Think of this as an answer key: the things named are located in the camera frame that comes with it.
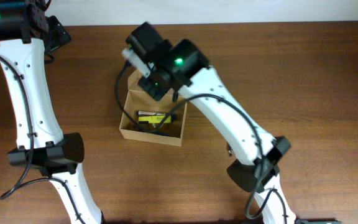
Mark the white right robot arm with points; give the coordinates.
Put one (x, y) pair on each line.
(184, 69)

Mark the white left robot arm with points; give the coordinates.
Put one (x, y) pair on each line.
(28, 38)

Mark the black whiteboard marker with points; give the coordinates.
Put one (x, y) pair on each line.
(149, 113)

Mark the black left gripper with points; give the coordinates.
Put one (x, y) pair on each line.
(60, 36)

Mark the black ballpoint pen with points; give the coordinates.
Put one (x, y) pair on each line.
(229, 150)

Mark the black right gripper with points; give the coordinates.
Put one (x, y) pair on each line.
(156, 91)

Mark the yellow highlighter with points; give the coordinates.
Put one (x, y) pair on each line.
(154, 119)

